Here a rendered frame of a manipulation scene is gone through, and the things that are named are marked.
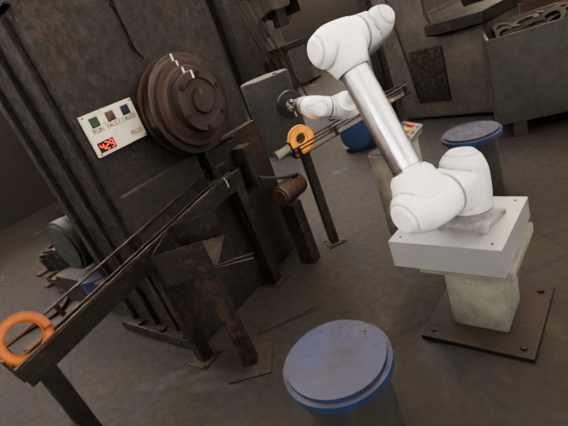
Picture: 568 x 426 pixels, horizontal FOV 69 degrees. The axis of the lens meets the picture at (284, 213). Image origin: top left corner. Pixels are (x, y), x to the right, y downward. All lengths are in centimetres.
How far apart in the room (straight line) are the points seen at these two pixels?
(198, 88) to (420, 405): 157
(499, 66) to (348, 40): 211
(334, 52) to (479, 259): 81
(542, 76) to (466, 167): 206
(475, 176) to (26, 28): 171
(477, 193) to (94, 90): 157
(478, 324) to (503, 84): 207
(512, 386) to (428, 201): 69
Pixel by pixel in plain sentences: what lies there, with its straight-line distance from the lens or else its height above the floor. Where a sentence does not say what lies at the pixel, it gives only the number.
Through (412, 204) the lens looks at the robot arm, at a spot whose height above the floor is 67.
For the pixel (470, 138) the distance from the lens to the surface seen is 247.
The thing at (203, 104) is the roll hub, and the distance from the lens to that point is 199.
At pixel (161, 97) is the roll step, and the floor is 119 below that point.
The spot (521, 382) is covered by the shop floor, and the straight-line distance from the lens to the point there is 167.
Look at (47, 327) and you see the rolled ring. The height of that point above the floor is 63.
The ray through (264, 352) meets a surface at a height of 1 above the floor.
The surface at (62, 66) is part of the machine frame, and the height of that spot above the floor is 144.
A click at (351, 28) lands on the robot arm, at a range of 145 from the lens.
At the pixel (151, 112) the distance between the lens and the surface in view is 193.
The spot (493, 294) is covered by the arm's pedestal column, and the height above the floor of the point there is 20.
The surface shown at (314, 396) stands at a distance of 116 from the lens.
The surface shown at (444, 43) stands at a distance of 417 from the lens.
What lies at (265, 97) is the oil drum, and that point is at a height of 69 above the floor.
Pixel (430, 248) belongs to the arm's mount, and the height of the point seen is 44.
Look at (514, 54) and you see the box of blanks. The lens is 341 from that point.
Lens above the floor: 127
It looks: 23 degrees down
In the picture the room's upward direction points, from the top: 21 degrees counter-clockwise
